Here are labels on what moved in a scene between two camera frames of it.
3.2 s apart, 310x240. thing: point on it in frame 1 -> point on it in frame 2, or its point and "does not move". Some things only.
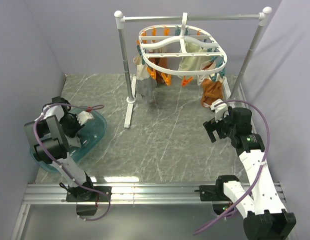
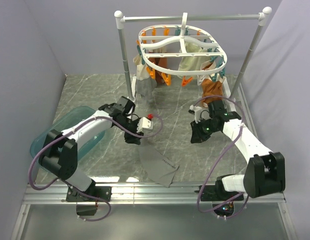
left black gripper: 72,132 -> 132,139
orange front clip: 185,81 does not move
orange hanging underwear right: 211,91 does not move
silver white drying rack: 120,18 does not move
